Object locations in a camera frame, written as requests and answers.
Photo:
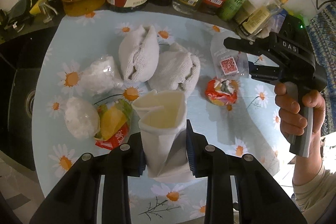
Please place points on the white towel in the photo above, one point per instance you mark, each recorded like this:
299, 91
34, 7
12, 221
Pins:
136, 56
176, 69

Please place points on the crumpled red wrapper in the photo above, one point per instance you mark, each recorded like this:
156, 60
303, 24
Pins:
218, 98

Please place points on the black sink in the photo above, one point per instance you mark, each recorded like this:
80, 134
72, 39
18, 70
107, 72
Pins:
15, 108

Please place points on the person's right forearm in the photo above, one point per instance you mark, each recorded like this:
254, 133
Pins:
312, 187

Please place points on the orange yellow snack wrapper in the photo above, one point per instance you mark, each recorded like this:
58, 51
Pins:
113, 119

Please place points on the small yellow-capped bottle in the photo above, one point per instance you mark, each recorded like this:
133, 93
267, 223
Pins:
256, 16

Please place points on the clear plastic packet red label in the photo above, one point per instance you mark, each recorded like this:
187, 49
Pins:
227, 66

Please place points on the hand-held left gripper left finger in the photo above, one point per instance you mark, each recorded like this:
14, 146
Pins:
134, 153

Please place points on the white paper bag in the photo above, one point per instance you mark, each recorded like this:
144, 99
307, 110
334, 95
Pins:
162, 140

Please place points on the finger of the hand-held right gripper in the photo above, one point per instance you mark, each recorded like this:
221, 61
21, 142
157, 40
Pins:
265, 73
244, 45

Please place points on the plastic-wrapped white tissue ball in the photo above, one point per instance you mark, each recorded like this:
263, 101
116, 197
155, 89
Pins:
80, 119
99, 77

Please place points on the person's right hand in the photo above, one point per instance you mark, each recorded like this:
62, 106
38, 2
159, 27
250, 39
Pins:
290, 119

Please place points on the daisy print tablecloth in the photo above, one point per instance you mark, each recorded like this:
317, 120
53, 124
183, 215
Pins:
210, 121

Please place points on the patterned blue cloth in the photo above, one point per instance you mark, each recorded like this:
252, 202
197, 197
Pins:
325, 37

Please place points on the small glass cup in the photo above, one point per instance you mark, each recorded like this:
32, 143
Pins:
48, 14

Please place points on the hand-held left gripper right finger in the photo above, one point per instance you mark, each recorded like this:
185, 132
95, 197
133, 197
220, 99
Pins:
190, 150

